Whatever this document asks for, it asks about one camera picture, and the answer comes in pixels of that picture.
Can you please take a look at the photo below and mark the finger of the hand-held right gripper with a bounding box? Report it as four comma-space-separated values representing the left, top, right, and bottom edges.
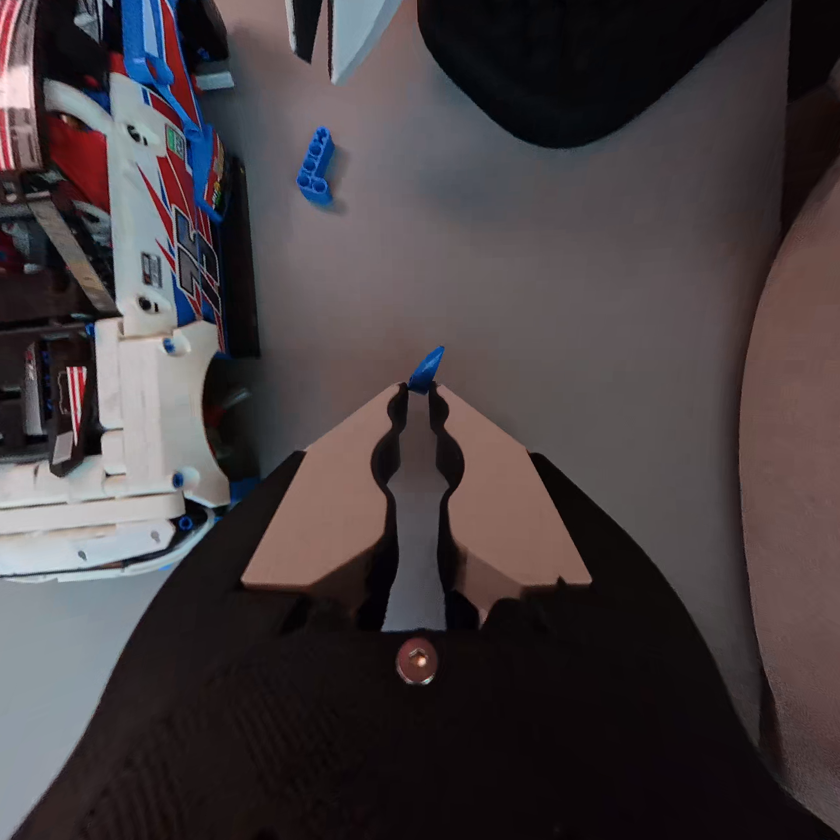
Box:
326, 0, 403, 86
285, 0, 327, 64

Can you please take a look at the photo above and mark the toy brick race car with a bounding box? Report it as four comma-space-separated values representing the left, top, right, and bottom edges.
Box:
0, 0, 263, 585

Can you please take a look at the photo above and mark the blue angled beam brick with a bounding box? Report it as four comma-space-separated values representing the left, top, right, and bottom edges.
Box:
297, 126, 336, 207

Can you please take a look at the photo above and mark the blue pointed brick piece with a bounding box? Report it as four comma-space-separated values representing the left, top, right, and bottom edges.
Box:
407, 346, 446, 395

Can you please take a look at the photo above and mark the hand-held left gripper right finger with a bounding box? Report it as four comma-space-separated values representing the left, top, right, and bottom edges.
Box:
428, 384, 593, 631

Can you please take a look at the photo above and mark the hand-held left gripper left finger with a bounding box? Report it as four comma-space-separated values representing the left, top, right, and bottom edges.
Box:
241, 382, 409, 631

